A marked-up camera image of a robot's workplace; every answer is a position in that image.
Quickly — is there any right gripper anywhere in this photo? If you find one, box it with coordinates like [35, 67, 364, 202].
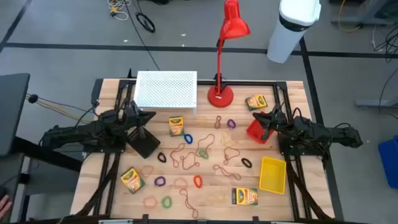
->
[252, 105, 296, 141]

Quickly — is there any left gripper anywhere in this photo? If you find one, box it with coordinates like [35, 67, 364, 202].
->
[121, 100, 157, 140]

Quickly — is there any red plastic basket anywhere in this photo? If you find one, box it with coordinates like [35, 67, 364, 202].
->
[246, 111, 276, 145]

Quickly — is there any black plastic basket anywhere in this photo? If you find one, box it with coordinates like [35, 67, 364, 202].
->
[126, 126, 162, 159]

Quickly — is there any yellow green crayon box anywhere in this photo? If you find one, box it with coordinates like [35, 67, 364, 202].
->
[120, 166, 146, 195]
[231, 187, 259, 206]
[244, 94, 269, 112]
[169, 116, 185, 137]

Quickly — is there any yellow plastic basket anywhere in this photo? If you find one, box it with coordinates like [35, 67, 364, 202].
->
[259, 156, 287, 195]

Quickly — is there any black desk support beam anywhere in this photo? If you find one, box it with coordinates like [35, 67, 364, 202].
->
[12, 136, 84, 174]

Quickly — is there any red desk lamp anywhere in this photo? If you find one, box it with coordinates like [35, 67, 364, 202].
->
[207, 0, 252, 109]

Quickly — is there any grey metal desk foot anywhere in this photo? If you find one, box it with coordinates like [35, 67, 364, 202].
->
[356, 98, 398, 110]

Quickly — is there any dark grey side desk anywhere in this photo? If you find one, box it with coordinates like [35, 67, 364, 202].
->
[0, 72, 31, 157]

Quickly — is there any grey metal desk leg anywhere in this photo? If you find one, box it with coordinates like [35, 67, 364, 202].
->
[330, 0, 398, 26]

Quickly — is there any white perforated metal riser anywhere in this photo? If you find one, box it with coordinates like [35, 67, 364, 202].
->
[132, 70, 198, 118]

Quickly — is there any white cylindrical trash bin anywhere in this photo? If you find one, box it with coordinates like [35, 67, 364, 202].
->
[266, 0, 322, 65]

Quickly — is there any blue plastic bin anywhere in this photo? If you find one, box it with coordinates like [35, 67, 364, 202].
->
[377, 134, 398, 190]

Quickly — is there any person's hand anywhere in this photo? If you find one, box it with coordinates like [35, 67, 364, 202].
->
[0, 194, 12, 220]

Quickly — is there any black cable ring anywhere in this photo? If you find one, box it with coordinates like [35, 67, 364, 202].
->
[135, 11, 156, 34]

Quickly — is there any yellow cable bundle with knob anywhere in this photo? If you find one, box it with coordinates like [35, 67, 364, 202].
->
[25, 93, 94, 124]

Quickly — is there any yellow white cable bundle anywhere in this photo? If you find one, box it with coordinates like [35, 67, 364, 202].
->
[107, 0, 130, 22]

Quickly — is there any yellow floor cable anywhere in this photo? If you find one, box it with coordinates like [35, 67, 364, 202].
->
[337, 0, 363, 33]

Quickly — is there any black floor cable bundle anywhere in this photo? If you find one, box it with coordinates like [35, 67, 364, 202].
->
[373, 24, 398, 63]

